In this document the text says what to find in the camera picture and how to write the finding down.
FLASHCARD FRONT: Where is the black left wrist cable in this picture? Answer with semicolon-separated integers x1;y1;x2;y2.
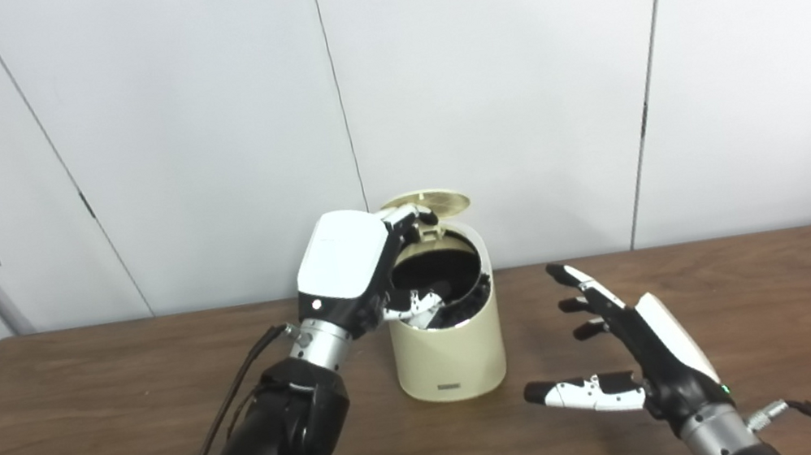
128;321;321;455

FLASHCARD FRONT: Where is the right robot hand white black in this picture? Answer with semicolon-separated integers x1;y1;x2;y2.
504;237;738;455

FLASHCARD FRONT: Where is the cream round bin lid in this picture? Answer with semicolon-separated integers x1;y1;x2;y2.
378;182;477;248

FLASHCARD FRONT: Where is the black bin liner bag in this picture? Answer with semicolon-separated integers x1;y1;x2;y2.
384;227;498;336

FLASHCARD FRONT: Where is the cream-colored round bin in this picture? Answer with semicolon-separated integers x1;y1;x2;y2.
370;202;514;410

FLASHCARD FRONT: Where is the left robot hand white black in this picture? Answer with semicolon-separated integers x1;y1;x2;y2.
282;194;460;352

